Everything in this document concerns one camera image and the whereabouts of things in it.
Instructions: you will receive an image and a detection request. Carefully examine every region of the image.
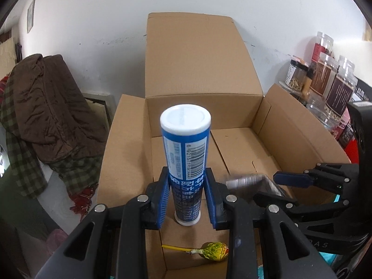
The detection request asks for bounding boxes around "tall clear jar red label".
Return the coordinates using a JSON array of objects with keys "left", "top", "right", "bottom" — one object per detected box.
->
[{"left": 308, "top": 31, "right": 335, "bottom": 79}]

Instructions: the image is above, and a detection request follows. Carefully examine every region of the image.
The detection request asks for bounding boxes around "red fringed cloth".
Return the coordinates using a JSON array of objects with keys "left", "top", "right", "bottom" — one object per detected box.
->
[{"left": 70, "top": 187, "right": 98, "bottom": 216}]

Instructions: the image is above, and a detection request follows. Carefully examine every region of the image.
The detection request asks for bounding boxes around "white framed panel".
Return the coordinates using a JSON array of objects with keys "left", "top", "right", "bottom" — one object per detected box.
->
[{"left": 81, "top": 92, "right": 114, "bottom": 128}]

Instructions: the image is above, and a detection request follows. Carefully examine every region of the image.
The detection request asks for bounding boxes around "black-lid jar of seeds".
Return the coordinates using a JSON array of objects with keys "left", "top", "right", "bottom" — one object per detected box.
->
[{"left": 286, "top": 59, "right": 309, "bottom": 92}]

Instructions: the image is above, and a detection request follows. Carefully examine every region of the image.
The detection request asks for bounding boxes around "blue tube with white cap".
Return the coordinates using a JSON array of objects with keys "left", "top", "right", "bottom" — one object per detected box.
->
[{"left": 160, "top": 104, "right": 212, "bottom": 227}]

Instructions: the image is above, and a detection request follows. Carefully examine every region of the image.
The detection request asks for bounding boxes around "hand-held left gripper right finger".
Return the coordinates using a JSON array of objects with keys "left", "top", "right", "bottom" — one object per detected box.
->
[{"left": 203, "top": 167, "right": 338, "bottom": 279}]

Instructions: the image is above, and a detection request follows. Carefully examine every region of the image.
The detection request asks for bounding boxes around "wide clear jar clear lid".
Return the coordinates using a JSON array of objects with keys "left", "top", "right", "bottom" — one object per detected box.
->
[{"left": 278, "top": 81, "right": 306, "bottom": 101}]

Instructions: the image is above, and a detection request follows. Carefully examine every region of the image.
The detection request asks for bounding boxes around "tall clear jar brown label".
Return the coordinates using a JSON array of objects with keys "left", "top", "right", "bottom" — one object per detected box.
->
[{"left": 309, "top": 53, "right": 339, "bottom": 98}]

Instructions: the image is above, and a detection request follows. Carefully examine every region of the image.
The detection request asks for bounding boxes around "cardboard box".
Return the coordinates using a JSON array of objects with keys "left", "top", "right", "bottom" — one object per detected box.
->
[{"left": 97, "top": 12, "right": 352, "bottom": 279}]

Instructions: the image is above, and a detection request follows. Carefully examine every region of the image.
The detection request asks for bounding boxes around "yellow-green wrapped lollipop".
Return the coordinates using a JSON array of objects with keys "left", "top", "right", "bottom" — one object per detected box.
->
[{"left": 162, "top": 242, "right": 230, "bottom": 262}]

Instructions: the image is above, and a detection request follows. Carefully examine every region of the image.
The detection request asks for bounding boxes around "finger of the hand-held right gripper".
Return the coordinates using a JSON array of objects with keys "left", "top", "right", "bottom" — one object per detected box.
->
[
  {"left": 253, "top": 190, "right": 353, "bottom": 230},
  {"left": 272, "top": 162, "right": 361, "bottom": 194}
]

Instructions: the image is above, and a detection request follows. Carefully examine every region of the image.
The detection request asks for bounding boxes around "small wall picture frame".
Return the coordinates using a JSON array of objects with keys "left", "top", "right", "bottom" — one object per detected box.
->
[{"left": 27, "top": 0, "right": 36, "bottom": 34}]

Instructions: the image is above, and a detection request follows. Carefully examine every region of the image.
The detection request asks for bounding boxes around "tall clear jar dark label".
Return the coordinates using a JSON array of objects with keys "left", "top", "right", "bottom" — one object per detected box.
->
[{"left": 325, "top": 55, "right": 356, "bottom": 115}]

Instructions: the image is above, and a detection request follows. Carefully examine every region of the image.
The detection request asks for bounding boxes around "silver foil snack packet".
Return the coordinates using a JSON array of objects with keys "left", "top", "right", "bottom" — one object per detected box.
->
[{"left": 226, "top": 174, "right": 287, "bottom": 198}]

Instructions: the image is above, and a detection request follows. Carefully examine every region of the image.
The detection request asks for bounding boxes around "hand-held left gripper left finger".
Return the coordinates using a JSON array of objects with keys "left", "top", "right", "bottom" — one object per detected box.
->
[{"left": 34, "top": 166, "right": 172, "bottom": 279}]

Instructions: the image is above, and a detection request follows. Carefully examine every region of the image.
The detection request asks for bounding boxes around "empty clear plastic jar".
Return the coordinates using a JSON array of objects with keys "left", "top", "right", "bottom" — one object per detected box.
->
[{"left": 305, "top": 93, "right": 341, "bottom": 131}]

